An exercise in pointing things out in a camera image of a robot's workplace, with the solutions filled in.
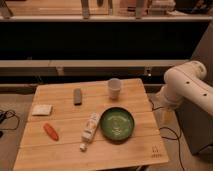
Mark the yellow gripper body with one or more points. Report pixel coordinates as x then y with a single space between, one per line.
166 115

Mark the green bowl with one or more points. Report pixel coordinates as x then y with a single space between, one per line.
117 124

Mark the white tube bottle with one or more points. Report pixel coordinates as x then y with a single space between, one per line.
89 131

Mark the wooden folding table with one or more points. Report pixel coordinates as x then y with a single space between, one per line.
67 140

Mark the white plastic cup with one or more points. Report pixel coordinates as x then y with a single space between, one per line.
114 88

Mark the grey cabinet right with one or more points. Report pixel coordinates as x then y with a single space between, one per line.
195 123

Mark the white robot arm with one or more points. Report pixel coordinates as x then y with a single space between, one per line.
186 81

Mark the grey rectangular block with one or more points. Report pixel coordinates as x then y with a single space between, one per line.
77 97

